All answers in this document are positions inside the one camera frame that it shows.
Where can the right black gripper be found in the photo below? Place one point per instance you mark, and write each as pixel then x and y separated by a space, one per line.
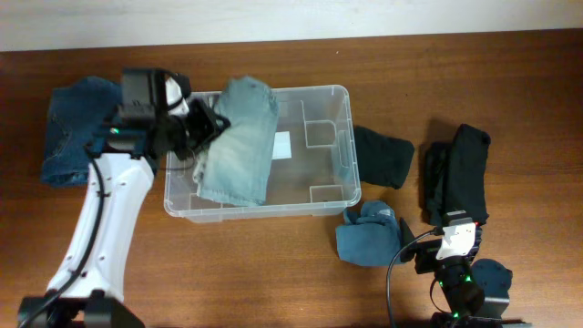
pixel 424 252

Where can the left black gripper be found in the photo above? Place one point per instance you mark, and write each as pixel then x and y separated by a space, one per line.
pixel 202 124

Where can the blue cloth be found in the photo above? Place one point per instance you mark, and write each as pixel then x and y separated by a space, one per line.
pixel 370 237

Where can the light blue jeans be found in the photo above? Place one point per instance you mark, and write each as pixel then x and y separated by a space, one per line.
pixel 236 166

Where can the small black cloth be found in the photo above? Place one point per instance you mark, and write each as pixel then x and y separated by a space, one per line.
pixel 382 161

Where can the large black garment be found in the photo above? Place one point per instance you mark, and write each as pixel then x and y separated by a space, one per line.
pixel 454 176

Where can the clear plastic storage bin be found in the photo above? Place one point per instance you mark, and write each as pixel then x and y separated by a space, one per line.
pixel 320 179

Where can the dark blue jeans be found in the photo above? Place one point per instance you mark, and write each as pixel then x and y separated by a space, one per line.
pixel 74 114

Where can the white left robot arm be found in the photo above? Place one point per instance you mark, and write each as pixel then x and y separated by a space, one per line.
pixel 156 116

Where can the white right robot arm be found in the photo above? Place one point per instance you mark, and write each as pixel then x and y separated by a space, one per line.
pixel 476 291

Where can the white label in bin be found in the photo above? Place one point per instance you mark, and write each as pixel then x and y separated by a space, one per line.
pixel 282 146

